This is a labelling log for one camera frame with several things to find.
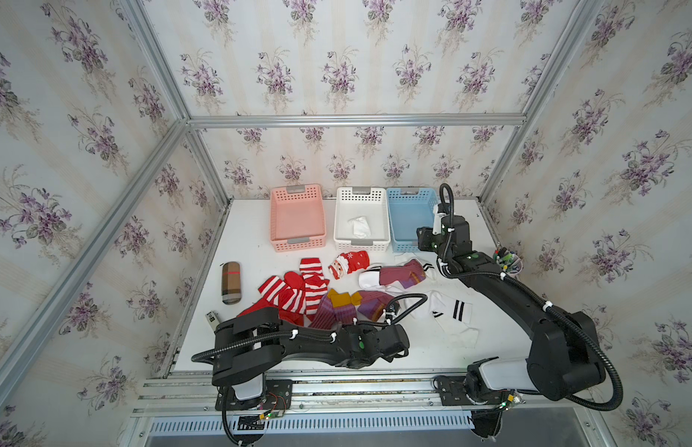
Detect maroon purple sock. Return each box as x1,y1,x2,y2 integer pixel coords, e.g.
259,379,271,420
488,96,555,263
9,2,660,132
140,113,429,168
379,259,427,290

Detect pink pen cup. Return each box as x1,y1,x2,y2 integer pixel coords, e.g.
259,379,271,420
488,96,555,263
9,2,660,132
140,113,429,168
493,247,524,277

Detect pink plastic basket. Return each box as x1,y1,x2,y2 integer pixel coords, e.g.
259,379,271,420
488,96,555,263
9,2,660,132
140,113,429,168
270,184,327,253

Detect red santa christmas sock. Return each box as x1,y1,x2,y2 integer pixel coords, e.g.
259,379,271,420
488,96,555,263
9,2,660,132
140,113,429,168
328,251,371,280

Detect white ankle sock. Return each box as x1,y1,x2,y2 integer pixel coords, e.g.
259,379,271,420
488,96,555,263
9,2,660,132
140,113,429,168
358,270,385,291

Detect red white striped sock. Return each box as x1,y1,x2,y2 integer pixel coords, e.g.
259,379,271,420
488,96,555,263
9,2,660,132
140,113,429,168
257,257,330,323

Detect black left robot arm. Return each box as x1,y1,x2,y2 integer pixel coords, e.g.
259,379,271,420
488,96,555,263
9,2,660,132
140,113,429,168
191,307,410,411

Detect purple sock yellow cuff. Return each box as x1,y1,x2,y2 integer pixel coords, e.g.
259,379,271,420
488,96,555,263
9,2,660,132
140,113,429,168
309,290,362,330

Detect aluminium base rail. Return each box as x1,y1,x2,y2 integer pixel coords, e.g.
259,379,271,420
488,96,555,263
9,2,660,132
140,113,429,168
130,368,596,417

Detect white plastic basket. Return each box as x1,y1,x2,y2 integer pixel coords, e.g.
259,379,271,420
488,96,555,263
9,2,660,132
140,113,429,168
333,186,391,253

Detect purple striped sock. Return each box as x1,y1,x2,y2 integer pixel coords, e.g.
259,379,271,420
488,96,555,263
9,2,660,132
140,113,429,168
351,291,396,325

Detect white sock black stripes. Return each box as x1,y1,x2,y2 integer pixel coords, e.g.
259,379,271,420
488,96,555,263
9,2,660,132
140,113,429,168
409,291,479,348

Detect blue plastic basket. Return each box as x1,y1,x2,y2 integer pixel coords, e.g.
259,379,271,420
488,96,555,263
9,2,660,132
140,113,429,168
386,187,439,253

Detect small white sock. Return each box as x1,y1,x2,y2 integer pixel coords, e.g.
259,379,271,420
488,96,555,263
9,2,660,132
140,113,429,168
348,216,372,240

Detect brown plaid glasses case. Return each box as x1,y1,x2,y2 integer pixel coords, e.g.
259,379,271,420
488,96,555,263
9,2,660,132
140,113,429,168
221,262,242,305

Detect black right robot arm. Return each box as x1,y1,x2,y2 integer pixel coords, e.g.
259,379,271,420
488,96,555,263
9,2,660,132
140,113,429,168
417,184,625,412

